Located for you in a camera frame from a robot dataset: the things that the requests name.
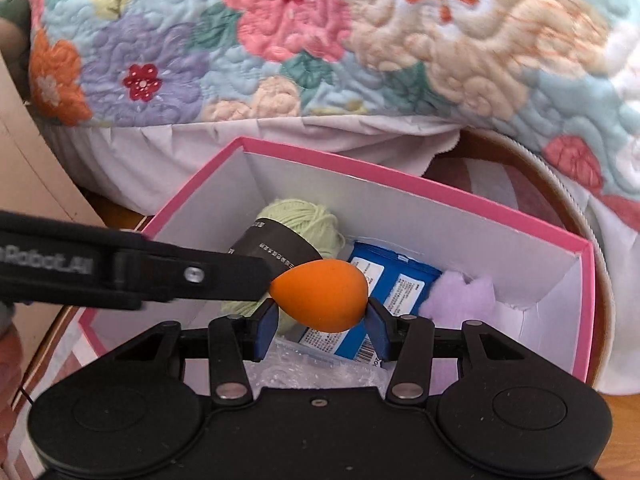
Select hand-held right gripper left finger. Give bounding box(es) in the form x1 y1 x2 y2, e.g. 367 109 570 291
107 300 280 407

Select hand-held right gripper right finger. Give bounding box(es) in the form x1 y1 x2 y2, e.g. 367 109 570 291
364 300 533 405

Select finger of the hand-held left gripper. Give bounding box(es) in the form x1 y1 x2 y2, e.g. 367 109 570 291
112 234 275 311

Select blue wet wipes packet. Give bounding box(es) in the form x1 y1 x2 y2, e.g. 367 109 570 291
297 240 443 363

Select clear plastic packet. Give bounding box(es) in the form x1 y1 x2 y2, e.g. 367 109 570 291
247 337 396 391

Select orange makeup sponge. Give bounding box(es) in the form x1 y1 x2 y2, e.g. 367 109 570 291
269 259 370 333

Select purple plush toy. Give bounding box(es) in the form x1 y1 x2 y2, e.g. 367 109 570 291
419 270 496 323

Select green yarn ball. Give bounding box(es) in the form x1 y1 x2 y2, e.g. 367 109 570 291
220 197 346 336

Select pink cardboard box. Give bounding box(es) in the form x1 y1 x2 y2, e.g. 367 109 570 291
79 136 597 383

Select beige cabinet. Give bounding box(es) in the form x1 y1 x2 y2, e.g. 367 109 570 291
0 52 106 233

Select floral quilt bed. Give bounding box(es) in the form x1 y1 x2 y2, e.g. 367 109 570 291
40 112 640 396

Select checkered rug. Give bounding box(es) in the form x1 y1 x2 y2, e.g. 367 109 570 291
0 127 618 480

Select dark green object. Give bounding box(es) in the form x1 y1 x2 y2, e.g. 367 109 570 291
0 0 32 96

